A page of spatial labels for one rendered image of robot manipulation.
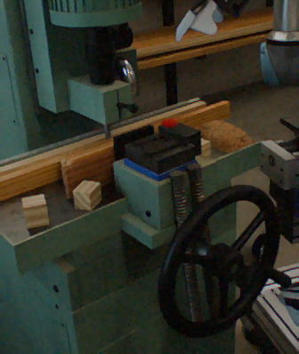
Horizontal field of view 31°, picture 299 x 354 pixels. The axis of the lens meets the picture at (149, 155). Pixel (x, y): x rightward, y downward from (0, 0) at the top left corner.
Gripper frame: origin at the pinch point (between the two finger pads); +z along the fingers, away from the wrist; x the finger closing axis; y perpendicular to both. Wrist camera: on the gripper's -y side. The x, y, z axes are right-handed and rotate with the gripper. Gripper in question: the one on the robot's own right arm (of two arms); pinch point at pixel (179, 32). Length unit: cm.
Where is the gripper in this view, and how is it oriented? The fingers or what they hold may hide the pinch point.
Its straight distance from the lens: 104.6
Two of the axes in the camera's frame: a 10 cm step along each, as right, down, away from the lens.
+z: -5.3, 7.3, 4.4
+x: 2.1, -3.9, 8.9
